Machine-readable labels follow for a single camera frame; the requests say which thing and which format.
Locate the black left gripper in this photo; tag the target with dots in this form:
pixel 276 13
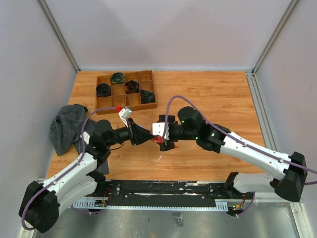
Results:
pixel 137 135

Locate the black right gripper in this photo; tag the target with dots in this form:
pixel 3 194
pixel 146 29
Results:
pixel 164 146

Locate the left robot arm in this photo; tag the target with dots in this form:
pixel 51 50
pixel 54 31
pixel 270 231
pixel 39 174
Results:
pixel 44 202

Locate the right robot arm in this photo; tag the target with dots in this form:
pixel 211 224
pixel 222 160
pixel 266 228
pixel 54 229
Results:
pixel 282 173

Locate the dark rolled necktie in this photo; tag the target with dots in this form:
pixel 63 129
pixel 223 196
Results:
pixel 147 97

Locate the wooden compartment tray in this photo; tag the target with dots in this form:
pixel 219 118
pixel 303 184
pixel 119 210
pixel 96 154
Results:
pixel 119 97

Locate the red patterned rolled necktie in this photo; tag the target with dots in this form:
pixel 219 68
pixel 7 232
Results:
pixel 131 87

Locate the black rolled necktie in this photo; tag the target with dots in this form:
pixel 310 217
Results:
pixel 103 90

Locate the green rolled necktie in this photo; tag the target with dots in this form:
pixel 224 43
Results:
pixel 117 78

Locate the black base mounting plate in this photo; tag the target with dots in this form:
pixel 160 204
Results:
pixel 109 189

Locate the grey checked cloth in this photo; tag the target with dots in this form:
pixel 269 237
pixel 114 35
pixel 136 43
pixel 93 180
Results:
pixel 65 129

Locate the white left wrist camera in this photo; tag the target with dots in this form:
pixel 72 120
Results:
pixel 124 113

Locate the white cable duct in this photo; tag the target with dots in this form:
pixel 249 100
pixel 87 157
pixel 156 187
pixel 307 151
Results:
pixel 164 203

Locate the aluminium left frame post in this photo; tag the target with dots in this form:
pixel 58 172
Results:
pixel 58 34

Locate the aluminium corner frame post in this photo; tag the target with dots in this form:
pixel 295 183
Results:
pixel 293 4

